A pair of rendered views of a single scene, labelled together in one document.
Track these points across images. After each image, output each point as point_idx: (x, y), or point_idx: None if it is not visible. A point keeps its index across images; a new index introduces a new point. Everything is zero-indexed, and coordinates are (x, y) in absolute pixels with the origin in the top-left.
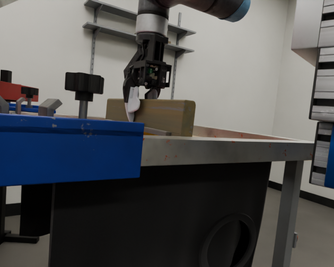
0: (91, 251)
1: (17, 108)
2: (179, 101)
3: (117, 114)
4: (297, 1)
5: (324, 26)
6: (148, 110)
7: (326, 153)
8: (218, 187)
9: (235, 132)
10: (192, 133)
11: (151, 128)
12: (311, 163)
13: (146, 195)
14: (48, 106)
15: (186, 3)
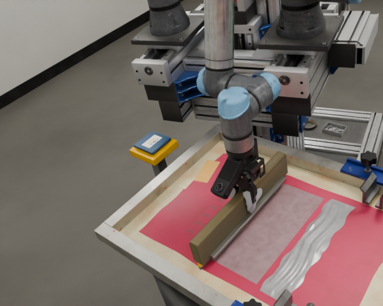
0: None
1: (290, 302)
2: (283, 157)
3: (224, 232)
4: (306, 81)
5: (310, 85)
6: (261, 187)
7: (299, 122)
8: None
9: (180, 167)
10: (140, 211)
11: (275, 189)
12: (298, 130)
13: None
14: (376, 176)
15: None
